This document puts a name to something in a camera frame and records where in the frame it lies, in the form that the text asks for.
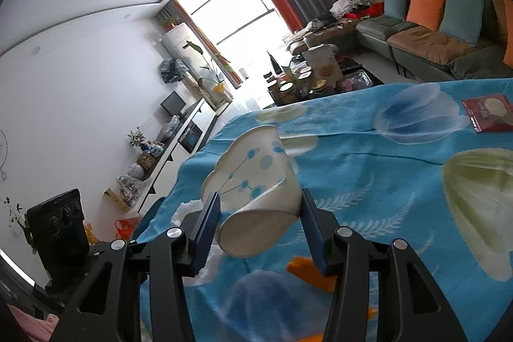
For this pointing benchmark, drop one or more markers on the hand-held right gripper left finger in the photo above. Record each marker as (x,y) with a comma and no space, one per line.
(210,224)

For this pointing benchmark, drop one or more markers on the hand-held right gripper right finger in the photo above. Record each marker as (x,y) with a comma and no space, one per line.
(314,234)

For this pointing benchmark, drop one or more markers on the white blue-dotted paper cup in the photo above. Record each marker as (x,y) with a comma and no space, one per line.
(256,173)

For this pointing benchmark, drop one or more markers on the white plastic bag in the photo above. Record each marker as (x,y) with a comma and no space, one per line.
(186,211)

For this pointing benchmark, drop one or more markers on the orange plastic bag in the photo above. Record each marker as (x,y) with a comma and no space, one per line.
(127,229)

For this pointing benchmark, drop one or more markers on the yellow cardboard box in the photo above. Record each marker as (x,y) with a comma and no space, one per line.
(116,199)

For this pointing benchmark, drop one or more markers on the white television cabinet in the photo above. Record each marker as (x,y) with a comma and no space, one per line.
(188,141)

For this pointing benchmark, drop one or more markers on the blue floral cloth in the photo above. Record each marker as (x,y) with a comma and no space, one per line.
(400,185)

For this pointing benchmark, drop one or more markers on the small potted plant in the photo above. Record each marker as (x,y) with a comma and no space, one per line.
(137,137)

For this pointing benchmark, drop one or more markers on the black computer monitor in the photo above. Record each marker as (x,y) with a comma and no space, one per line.
(173,103)

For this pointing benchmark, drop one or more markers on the cluttered coffee table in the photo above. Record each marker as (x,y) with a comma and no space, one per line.
(320,81)

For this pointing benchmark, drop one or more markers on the tall green plant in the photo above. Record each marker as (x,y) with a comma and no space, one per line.
(214,69)

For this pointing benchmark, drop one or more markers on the dark plastic bag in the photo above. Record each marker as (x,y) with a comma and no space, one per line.
(174,70)

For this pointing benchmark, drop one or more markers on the white standing air conditioner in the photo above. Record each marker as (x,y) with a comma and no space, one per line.
(182,43)

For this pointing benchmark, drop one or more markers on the red packet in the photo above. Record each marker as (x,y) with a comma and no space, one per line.
(489,113)

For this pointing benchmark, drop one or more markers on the pile of clothes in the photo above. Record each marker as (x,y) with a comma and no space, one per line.
(340,11)

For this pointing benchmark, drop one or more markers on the brown seat pad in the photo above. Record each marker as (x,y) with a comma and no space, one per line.
(433,41)

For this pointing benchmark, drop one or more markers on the green sectional sofa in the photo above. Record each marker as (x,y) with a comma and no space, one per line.
(461,53)

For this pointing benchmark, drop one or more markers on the small blue cushion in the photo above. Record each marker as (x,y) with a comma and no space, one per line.
(394,1)

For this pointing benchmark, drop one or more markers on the orange cushion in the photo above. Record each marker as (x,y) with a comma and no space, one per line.
(508,33)
(427,5)

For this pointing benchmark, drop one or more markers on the large blue cushion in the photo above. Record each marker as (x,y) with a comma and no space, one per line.
(461,17)

